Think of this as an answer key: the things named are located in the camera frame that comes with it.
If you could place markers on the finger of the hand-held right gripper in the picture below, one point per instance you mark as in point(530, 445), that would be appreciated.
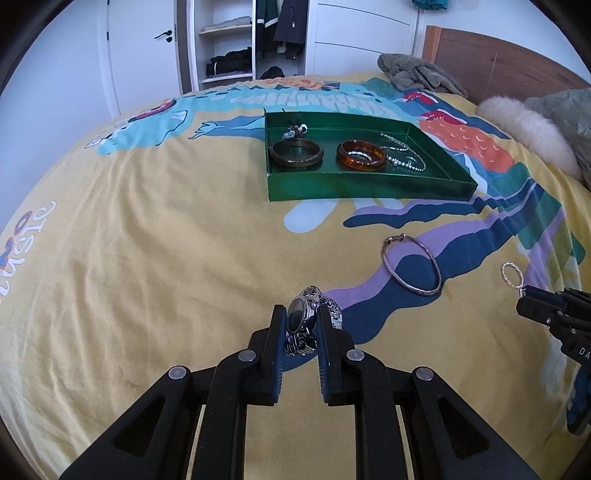
point(538, 303)

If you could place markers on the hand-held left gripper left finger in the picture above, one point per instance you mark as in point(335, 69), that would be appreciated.
point(277, 364)

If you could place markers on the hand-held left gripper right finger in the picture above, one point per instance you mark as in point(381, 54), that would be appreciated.
point(325, 364)

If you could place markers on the silver metal wristwatch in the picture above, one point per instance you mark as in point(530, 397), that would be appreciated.
point(295, 318)

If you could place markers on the green rectangular tray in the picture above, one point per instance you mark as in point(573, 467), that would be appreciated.
point(369, 184)

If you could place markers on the amber orange bangle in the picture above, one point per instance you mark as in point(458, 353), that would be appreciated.
point(344, 161)

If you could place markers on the olive brown bangle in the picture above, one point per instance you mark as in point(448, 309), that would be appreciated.
point(277, 159)

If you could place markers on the small silver earrings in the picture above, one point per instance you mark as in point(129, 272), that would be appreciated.
point(291, 134)

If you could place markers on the thin silver bangle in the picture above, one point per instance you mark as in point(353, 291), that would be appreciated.
point(395, 239)

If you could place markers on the yellow printed bedsheet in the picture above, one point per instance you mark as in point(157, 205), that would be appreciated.
point(138, 277)

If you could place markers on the white fur trim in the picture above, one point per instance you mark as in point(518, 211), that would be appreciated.
point(521, 124)

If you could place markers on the grey-green padded jacket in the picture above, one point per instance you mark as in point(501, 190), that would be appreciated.
point(568, 106)

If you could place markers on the wooden bed headboard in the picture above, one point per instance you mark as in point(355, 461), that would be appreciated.
point(485, 60)

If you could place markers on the grey crumpled garment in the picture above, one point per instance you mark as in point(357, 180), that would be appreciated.
point(415, 74)

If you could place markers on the black bag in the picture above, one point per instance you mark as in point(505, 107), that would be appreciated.
point(272, 73)

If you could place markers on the pile of black clothes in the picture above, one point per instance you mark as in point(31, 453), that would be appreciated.
point(228, 62)

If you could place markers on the teal curtain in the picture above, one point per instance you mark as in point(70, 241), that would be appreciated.
point(429, 3)

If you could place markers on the white wardrobe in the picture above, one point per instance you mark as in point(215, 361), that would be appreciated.
point(360, 37)

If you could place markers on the hanging green jacket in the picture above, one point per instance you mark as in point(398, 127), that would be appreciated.
point(264, 27)

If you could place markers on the hanging black jacket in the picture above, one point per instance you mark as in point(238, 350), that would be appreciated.
point(291, 27)

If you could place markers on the white door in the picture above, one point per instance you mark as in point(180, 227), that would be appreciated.
point(138, 55)

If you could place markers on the folded light clothes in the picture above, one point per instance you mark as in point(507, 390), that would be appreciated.
point(226, 24)

